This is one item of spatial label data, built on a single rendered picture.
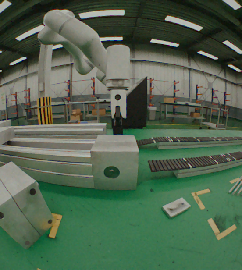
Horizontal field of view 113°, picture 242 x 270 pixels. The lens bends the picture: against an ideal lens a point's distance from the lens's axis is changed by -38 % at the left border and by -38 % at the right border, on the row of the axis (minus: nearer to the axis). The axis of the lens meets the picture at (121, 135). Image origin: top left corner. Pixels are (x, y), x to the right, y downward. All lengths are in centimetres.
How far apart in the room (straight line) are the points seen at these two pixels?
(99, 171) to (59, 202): 11
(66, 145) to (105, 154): 13
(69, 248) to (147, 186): 21
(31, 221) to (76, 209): 10
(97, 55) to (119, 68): 14
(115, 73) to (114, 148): 26
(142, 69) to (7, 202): 824
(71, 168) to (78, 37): 40
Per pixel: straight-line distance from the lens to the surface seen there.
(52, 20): 54
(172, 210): 24
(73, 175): 28
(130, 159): 24
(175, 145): 51
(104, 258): 20
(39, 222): 22
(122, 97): 41
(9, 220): 19
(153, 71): 843
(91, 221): 23
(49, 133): 49
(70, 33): 48
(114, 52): 44
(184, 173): 35
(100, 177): 26
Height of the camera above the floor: 97
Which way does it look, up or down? 17 degrees down
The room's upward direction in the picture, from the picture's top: straight up
